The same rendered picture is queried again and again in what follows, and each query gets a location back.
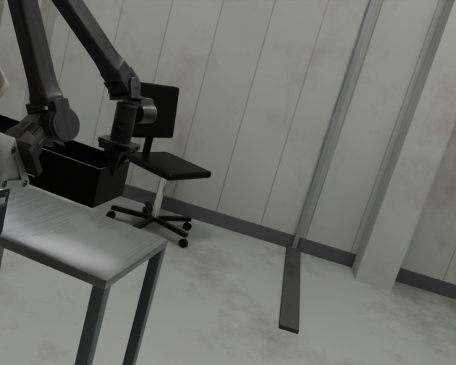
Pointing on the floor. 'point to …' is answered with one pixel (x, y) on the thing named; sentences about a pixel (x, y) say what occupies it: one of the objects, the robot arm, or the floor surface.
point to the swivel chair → (161, 159)
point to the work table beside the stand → (77, 258)
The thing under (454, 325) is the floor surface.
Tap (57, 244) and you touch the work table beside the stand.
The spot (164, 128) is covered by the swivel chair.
